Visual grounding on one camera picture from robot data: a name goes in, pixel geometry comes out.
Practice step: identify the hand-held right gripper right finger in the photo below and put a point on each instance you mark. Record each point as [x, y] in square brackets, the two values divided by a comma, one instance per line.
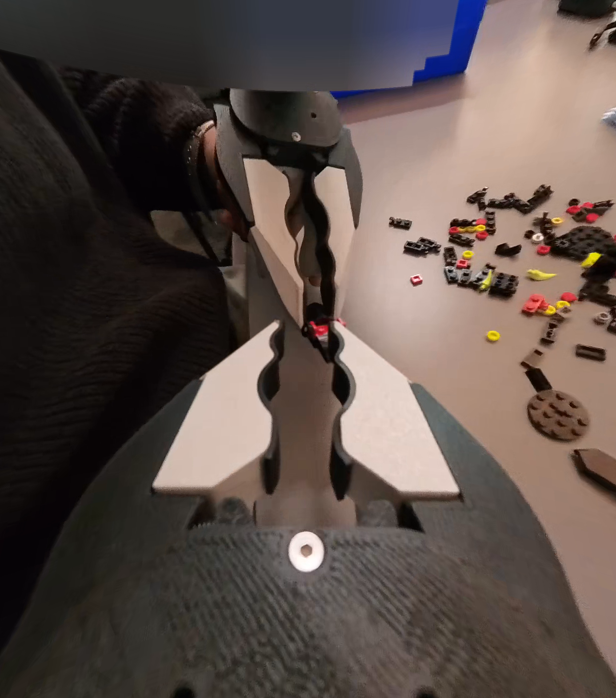
[395, 436]

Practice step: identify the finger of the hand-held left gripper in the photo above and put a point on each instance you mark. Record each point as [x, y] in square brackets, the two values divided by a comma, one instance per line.
[340, 218]
[270, 207]

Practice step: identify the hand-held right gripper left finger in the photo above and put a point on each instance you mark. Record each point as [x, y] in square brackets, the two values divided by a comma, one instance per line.
[215, 436]

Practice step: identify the small black red lego assembly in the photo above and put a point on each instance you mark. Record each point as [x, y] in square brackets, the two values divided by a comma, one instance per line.
[319, 330]

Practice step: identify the person's left forearm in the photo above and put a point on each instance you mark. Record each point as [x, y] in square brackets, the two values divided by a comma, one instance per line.
[139, 120]

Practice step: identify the black round lego plate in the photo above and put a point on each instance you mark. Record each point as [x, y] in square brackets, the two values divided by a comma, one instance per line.
[558, 415]

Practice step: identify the pile of loose lego pieces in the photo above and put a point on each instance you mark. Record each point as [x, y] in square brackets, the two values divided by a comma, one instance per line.
[504, 283]

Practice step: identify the long lego snake model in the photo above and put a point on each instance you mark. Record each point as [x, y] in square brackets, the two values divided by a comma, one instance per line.
[608, 471]

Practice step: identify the person's left hand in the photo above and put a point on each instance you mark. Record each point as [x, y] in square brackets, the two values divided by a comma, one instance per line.
[210, 174]

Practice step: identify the grey wristband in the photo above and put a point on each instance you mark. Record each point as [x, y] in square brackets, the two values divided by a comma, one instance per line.
[199, 133]

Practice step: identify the blue plastic bin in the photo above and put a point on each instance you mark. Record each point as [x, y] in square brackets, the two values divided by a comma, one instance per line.
[466, 32]

